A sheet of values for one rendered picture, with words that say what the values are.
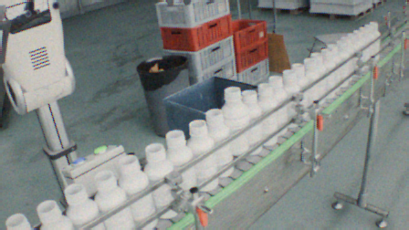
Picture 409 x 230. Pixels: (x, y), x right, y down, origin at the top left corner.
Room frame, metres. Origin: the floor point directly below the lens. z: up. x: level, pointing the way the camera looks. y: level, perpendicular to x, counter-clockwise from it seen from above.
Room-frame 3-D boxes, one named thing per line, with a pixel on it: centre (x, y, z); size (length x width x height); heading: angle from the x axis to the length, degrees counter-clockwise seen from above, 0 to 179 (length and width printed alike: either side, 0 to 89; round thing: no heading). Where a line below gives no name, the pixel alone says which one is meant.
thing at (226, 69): (3.33, -0.35, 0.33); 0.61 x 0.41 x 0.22; 133
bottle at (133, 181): (0.57, 0.10, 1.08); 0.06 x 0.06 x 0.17
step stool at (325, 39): (3.81, -2.01, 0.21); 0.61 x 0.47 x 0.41; 0
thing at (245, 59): (3.83, -0.85, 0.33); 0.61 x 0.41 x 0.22; 130
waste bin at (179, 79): (2.92, 0.03, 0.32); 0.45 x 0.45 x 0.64
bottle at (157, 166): (0.60, 0.05, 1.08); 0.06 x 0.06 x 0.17
